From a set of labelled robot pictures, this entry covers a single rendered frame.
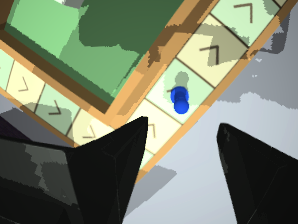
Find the blue pawn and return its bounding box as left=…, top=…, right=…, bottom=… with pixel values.
left=170, top=85, right=189, bottom=115

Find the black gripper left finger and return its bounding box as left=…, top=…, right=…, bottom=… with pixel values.
left=0, top=116, right=149, bottom=224

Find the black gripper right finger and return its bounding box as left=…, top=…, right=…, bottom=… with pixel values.
left=217, top=123, right=298, bottom=224

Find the white die with black pips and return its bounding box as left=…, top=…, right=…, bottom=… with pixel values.
left=56, top=0, right=84, bottom=10

